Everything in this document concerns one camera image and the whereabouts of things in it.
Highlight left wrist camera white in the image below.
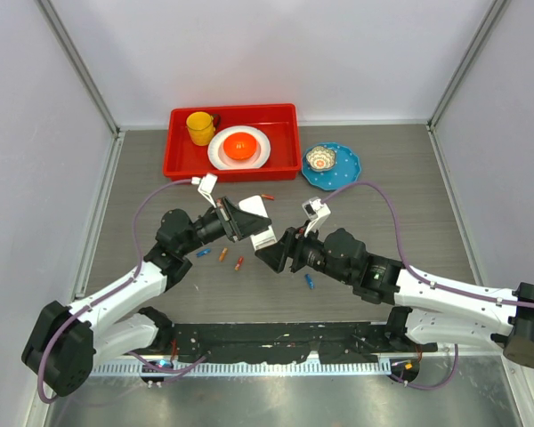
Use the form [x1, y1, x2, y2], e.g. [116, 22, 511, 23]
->
[191, 173, 218, 208]

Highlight white plate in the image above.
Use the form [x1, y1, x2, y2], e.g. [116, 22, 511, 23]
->
[207, 125, 271, 170]

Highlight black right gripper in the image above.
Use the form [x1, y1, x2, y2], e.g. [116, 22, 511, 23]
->
[255, 219, 353, 285]

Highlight red orange AAA battery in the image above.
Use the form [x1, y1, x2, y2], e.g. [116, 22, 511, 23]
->
[234, 256, 244, 271]

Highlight orange bowl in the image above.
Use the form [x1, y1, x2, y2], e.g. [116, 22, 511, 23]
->
[222, 132, 258, 161]

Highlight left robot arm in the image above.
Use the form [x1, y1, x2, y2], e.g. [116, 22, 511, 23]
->
[21, 196, 273, 397]

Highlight white cable duct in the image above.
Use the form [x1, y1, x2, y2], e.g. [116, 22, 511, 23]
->
[91, 357, 392, 378]

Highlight small patterned bowl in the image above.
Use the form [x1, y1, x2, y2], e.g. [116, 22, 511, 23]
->
[305, 146, 336, 172]

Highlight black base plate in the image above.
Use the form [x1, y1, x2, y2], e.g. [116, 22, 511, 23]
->
[166, 322, 438, 365]

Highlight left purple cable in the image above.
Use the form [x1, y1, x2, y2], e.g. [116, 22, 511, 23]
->
[37, 177, 206, 404]

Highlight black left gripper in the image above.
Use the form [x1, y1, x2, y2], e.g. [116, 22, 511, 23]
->
[179, 197, 271, 256]

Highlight blue aaa battery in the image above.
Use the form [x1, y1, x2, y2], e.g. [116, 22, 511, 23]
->
[304, 274, 315, 290]
[196, 248, 211, 258]

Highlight purple cable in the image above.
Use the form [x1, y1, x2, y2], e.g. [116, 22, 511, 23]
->
[320, 181, 534, 391]
[37, 177, 206, 404]

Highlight white red remote control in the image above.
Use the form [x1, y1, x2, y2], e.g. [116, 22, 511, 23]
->
[239, 195, 277, 251]

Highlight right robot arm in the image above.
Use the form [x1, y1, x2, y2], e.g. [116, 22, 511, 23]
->
[252, 228, 534, 369]

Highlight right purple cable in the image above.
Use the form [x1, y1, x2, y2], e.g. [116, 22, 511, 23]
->
[320, 181, 534, 391]

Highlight blue polka dot plate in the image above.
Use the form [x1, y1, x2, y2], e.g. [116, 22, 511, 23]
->
[302, 142, 362, 191]

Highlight yellow cup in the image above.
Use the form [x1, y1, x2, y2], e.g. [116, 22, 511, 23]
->
[186, 111, 221, 147]

